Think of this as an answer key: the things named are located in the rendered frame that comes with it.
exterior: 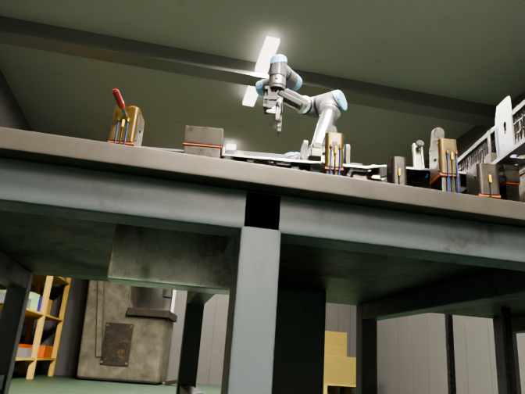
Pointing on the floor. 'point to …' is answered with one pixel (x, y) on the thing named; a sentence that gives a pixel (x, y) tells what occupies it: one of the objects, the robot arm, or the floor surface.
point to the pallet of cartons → (338, 364)
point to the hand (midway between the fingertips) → (279, 128)
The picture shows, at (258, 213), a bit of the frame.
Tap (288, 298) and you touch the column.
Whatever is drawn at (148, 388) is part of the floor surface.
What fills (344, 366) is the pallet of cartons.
